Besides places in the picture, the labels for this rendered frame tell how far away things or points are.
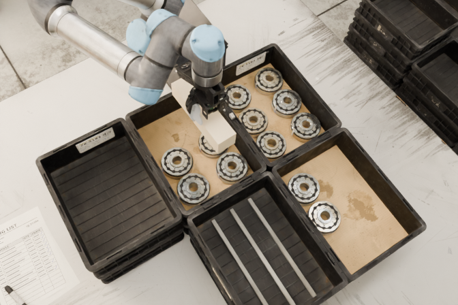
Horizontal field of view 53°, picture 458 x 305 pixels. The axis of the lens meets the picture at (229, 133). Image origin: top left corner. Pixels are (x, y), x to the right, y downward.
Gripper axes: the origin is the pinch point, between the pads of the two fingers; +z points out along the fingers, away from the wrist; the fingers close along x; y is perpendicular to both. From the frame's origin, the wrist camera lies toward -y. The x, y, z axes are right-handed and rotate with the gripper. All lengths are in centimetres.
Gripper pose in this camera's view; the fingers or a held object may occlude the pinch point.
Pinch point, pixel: (202, 110)
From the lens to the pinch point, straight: 133.4
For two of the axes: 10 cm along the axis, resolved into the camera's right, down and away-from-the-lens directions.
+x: 8.1, -5.0, 3.0
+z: -0.5, 4.6, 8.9
